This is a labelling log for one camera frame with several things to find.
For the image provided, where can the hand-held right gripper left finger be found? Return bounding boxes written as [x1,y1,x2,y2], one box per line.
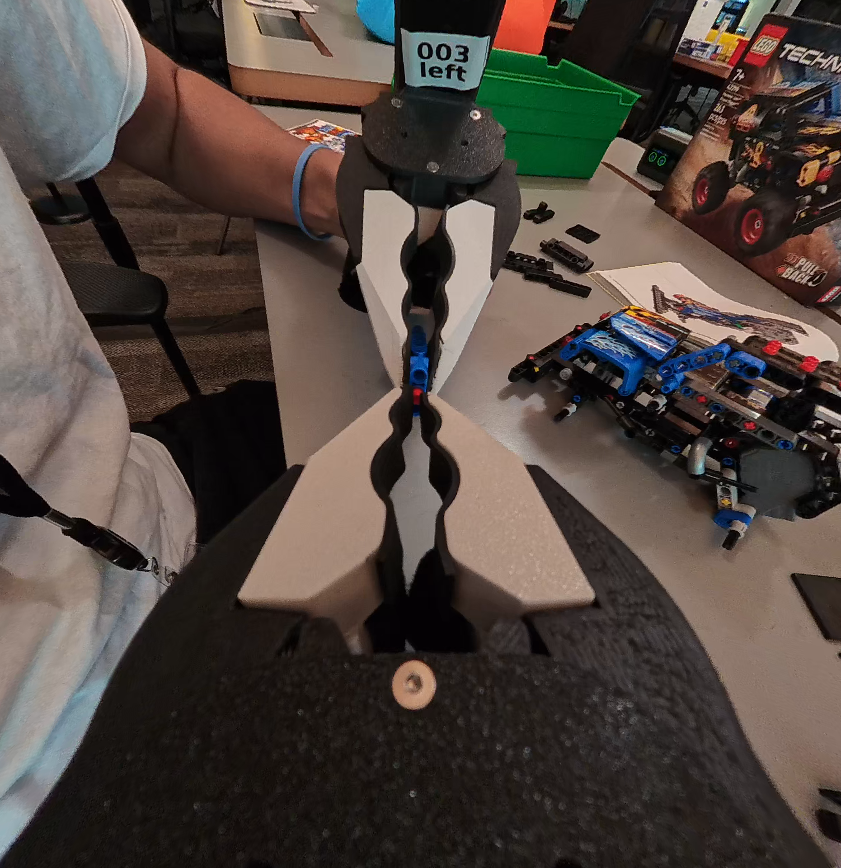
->
[237,390,416,653]

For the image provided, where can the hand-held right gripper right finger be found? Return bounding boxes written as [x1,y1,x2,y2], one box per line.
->
[422,392,595,652]

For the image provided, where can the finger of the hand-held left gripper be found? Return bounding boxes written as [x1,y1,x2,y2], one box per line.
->
[427,201,497,393]
[356,190,421,391]

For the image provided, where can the blue lego panel piece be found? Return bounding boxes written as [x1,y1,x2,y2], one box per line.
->
[407,325,432,411]

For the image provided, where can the colourful sticker sheet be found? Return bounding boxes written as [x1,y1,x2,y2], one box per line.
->
[285,121,363,146]

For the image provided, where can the person's left forearm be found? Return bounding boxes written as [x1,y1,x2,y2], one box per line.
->
[122,41,347,241]

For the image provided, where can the black long lego beam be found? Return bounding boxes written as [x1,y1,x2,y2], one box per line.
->
[525,268,592,299]

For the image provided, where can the blue black lego truck model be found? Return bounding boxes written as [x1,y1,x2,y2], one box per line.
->
[508,305,841,550]

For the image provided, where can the lego instruction booklet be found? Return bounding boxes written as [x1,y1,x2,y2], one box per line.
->
[586,261,840,360]

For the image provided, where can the lego set cardboard box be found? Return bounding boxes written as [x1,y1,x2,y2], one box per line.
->
[654,14,841,306]

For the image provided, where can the pile of small lego pieces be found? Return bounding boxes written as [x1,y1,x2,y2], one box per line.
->
[815,787,841,847]

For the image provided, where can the blue wristband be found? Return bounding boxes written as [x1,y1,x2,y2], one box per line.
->
[290,142,340,242]

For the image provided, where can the green plastic bin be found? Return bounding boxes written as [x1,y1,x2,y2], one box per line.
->
[475,47,641,180]

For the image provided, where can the blue round object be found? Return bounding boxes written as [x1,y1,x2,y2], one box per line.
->
[356,0,397,45]

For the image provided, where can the orange bag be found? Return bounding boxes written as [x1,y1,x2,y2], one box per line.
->
[493,0,558,52]

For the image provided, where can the desk with wooden edge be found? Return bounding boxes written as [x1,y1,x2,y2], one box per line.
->
[222,0,394,106]

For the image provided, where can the black timer device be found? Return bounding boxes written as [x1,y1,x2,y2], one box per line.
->
[636,129,695,187]

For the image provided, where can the black office chair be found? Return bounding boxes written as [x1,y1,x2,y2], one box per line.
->
[27,175,287,543]

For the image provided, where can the small colourful boxes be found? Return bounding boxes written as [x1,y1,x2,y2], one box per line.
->
[678,0,753,65]

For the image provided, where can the black square flat panel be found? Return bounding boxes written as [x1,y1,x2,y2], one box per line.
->
[791,573,841,642]

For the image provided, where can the black lanyard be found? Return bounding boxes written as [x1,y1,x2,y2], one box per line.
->
[0,439,182,585]

